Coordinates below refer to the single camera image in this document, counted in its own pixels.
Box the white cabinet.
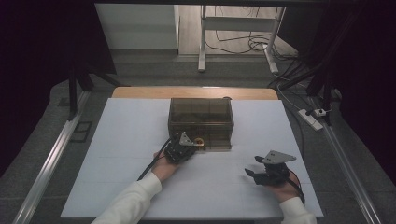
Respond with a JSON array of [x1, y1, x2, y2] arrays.
[[94, 3, 181, 50]]

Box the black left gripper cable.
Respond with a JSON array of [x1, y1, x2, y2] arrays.
[[137, 138, 172, 181]]

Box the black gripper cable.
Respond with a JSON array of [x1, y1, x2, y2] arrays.
[[137, 138, 172, 181], [288, 169, 306, 205]]

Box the aluminium floor rail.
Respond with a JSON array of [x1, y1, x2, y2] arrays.
[[12, 90, 92, 224], [307, 96, 375, 224]]

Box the white table mat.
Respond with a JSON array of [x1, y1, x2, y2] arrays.
[[60, 97, 325, 218]]

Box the dark transparent drawer box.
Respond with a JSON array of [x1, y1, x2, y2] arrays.
[[167, 97, 235, 152]]

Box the black metal stand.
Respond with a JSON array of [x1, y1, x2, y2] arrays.
[[66, 62, 125, 120], [279, 55, 344, 125]]

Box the person's right hand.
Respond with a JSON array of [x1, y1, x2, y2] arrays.
[[269, 172, 302, 203]]

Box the white metal desk frame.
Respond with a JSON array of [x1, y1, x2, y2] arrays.
[[198, 4, 286, 74]]

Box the white power strip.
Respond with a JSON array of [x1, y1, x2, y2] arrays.
[[297, 108, 324, 132]]

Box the dark floor outlet cover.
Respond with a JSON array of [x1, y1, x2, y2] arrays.
[[70, 120, 93, 144]]

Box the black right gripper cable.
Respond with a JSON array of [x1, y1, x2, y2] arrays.
[[288, 169, 306, 205]]

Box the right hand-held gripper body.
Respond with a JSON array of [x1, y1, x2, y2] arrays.
[[261, 150, 297, 187]]

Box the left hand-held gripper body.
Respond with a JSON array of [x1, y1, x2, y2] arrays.
[[163, 131, 197, 165]]

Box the person's left hand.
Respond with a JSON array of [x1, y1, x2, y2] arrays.
[[151, 150, 181, 183]]

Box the black floor cables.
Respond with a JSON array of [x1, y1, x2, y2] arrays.
[[205, 6, 300, 62]]

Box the wooden table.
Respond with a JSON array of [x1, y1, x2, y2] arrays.
[[111, 86, 279, 101]]

